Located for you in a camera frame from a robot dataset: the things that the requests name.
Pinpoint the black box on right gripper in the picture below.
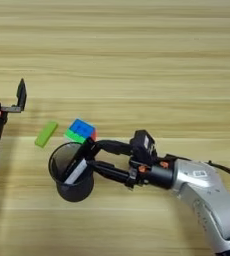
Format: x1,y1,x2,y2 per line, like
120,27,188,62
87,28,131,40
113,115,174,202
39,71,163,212
130,129,156,162

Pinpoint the colourful puzzle cube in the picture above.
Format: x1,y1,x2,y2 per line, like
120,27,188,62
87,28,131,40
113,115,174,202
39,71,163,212
63,118,98,145

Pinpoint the black mesh pen cup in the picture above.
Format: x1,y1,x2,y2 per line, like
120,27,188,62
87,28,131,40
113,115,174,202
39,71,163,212
47,141,95,203

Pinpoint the white marker with black cap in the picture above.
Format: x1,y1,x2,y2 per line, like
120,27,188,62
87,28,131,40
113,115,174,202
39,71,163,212
64,136,97,185

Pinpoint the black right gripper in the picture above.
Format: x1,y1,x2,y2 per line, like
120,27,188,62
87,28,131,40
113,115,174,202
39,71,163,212
86,139,175,192

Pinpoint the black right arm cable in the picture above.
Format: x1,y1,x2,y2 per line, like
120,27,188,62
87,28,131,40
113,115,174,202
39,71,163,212
163,153,230,184

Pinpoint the black pen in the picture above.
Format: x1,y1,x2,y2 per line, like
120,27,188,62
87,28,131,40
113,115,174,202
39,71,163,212
65,146,86,181

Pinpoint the green rectangular block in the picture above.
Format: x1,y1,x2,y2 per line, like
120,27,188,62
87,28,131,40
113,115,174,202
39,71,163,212
34,120,59,149

